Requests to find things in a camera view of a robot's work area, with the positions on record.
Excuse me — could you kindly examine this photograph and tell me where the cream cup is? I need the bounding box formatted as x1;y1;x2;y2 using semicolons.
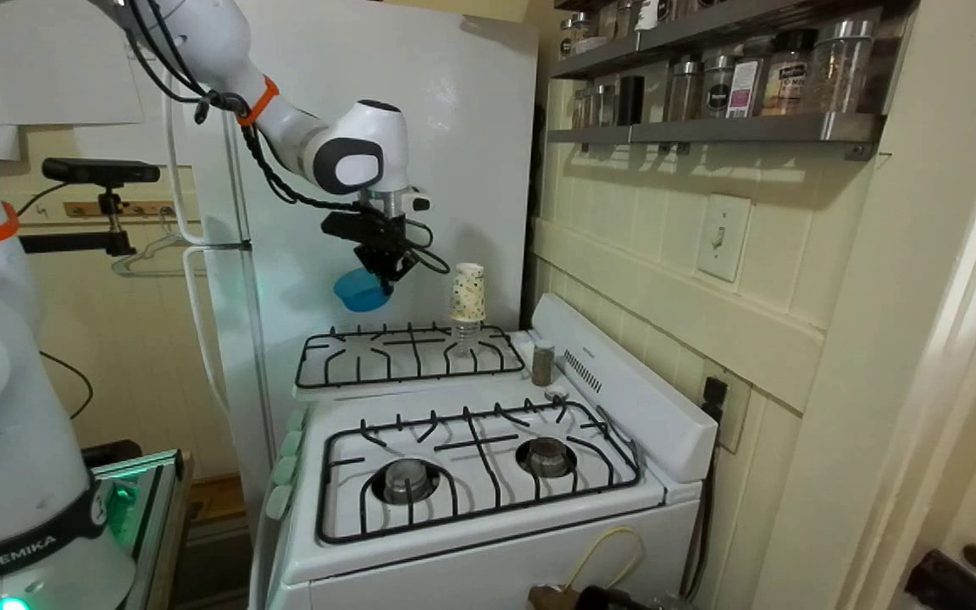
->
446;262;489;328

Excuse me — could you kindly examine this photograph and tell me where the red white label spice jar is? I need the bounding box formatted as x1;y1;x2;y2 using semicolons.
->
723;45;768;120

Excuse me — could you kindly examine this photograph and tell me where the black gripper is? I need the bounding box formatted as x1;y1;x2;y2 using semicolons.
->
354;207;419;290

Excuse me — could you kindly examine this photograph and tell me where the thin black cable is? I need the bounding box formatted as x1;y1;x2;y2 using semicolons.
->
42;347;98;422

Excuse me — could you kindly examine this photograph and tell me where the black stove grate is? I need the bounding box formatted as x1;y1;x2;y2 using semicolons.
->
313;391;646;548
290;321;528;391

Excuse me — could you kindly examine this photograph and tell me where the white gas stove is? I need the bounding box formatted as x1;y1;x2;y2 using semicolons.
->
249;290;723;610

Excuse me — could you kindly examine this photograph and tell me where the dark wooden spice rack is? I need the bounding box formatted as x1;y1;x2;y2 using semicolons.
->
543;0;922;163

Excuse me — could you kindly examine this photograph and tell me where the small glass spice jar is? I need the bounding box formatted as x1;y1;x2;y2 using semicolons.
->
668;56;704;125
698;46;737;120

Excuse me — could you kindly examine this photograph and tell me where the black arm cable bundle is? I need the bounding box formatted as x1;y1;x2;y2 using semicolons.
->
127;0;458;281

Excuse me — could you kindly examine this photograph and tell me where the brown spice jar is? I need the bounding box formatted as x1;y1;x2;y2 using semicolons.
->
760;28;819;118

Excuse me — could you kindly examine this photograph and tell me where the metal stove burner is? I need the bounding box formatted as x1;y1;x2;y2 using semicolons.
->
367;452;444;509
512;434;579;482

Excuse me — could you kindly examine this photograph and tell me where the black power plug cable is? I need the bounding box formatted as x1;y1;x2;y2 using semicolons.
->
676;373;731;602

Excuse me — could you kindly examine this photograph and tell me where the clear glass jar metal lid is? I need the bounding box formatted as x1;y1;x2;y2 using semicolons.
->
819;12;887;115

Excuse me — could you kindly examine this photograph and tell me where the white door frame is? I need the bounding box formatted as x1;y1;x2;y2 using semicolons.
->
836;65;976;610

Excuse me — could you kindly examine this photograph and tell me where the black camera on mount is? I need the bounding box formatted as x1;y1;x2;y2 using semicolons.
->
18;155;163;262

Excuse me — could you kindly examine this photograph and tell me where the cream light switch plate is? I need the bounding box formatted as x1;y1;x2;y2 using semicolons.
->
694;191;755;285

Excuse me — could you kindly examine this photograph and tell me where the metal robot mounting stand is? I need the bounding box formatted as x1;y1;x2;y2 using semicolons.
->
78;443;192;610

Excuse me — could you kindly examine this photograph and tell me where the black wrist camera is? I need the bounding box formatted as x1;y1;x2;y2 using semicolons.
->
319;211;370;242

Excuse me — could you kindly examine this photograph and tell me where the blue bowl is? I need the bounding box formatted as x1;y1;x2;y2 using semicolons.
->
331;263;398;316

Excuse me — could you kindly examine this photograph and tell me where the cream wall outlet plate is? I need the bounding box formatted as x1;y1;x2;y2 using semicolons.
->
723;374;751;452

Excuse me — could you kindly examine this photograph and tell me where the white refrigerator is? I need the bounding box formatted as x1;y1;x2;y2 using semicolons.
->
163;0;543;536

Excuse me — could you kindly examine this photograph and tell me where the metal shaker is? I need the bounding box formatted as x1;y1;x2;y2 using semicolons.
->
528;342;558;390

